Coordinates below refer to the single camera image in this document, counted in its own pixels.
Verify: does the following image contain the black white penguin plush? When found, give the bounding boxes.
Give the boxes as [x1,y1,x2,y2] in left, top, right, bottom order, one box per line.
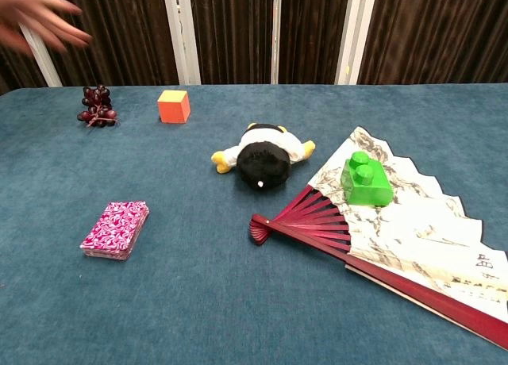
[210,122,317,191]

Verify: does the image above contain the red ribbed paper folding fan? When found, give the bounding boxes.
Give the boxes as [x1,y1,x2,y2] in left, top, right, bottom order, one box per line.
[249,125,508,351]

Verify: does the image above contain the person's bare hand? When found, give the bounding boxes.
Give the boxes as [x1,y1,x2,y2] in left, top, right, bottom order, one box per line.
[0,0,94,57]

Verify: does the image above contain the dark brown curtain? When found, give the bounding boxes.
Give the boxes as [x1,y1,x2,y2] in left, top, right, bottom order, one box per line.
[0,0,508,96]

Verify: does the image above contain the green toy building brick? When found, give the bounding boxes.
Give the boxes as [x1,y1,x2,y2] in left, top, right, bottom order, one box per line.
[340,151,394,206]

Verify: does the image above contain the blue felt covered table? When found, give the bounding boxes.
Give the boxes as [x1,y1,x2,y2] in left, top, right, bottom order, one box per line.
[0,83,508,365]

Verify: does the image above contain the orange and yellow cube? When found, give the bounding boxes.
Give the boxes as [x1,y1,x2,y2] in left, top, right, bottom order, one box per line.
[156,89,192,125]

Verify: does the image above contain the dark purple grape bunch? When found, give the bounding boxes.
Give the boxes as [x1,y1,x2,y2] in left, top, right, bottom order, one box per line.
[76,83,120,129]

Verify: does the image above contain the thin grey pole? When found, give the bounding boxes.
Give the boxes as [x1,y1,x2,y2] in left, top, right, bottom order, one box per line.
[271,0,279,85]

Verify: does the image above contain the white metal frame post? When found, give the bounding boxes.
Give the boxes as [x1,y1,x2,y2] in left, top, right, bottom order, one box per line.
[17,21,64,88]
[161,0,202,86]
[334,0,379,86]

